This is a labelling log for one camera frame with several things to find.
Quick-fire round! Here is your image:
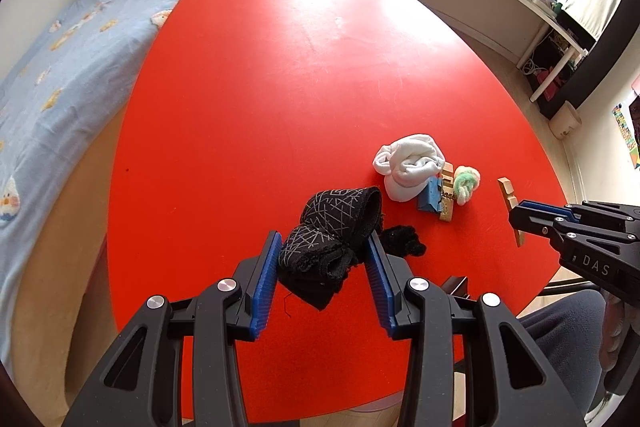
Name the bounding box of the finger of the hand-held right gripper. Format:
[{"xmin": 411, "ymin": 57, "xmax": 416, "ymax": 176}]
[
  {"xmin": 508, "ymin": 206, "xmax": 640, "ymax": 253},
  {"xmin": 520, "ymin": 200, "xmax": 640, "ymax": 230}
]

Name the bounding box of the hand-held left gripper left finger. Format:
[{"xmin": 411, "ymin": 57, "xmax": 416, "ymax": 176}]
[{"xmin": 62, "ymin": 229, "xmax": 286, "ymax": 427}]

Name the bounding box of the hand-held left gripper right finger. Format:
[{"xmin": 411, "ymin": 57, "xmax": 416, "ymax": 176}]
[{"xmin": 362, "ymin": 234, "xmax": 586, "ymax": 427}]

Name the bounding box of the wooden clothespin piece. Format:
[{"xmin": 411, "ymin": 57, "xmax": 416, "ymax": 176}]
[
  {"xmin": 497, "ymin": 177, "xmax": 527, "ymax": 248},
  {"xmin": 438, "ymin": 162, "xmax": 457, "ymax": 223}
]

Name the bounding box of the black patterned sock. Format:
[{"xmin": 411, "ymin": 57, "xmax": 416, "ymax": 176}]
[{"xmin": 277, "ymin": 186, "xmax": 385, "ymax": 311}]

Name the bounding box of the blue plastic clip piece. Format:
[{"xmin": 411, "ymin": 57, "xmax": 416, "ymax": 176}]
[{"xmin": 417, "ymin": 177, "xmax": 444, "ymax": 214}]

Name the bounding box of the person's right hand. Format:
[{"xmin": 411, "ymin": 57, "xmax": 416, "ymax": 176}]
[{"xmin": 602, "ymin": 294, "xmax": 630, "ymax": 373}]

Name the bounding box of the black fuzzy cloth scrap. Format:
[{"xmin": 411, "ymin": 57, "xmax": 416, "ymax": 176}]
[{"xmin": 382, "ymin": 225, "xmax": 427, "ymax": 259}]

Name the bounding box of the green and white yarn ball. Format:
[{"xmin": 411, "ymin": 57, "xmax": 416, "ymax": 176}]
[{"xmin": 452, "ymin": 165, "xmax": 482, "ymax": 206}]

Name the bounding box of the person's right leg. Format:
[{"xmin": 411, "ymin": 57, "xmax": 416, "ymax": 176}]
[{"xmin": 516, "ymin": 291, "xmax": 622, "ymax": 427}]

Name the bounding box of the beige waste bin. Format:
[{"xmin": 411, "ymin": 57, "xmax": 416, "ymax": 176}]
[{"xmin": 548, "ymin": 101, "xmax": 583, "ymax": 140}]

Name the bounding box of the white sock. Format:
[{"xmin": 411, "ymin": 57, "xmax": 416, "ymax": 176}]
[{"xmin": 372, "ymin": 134, "xmax": 446, "ymax": 203}]

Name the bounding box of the red table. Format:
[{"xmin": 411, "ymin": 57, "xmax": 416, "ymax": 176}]
[{"xmin": 107, "ymin": 0, "xmax": 569, "ymax": 425}]

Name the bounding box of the colourful wall poster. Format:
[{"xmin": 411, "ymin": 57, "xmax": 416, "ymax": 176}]
[{"xmin": 612, "ymin": 96, "xmax": 640, "ymax": 171}]

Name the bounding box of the black wall panel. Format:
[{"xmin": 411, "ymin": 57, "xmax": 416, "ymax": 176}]
[{"xmin": 539, "ymin": 21, "xmax": 640, "ymax": 118}]

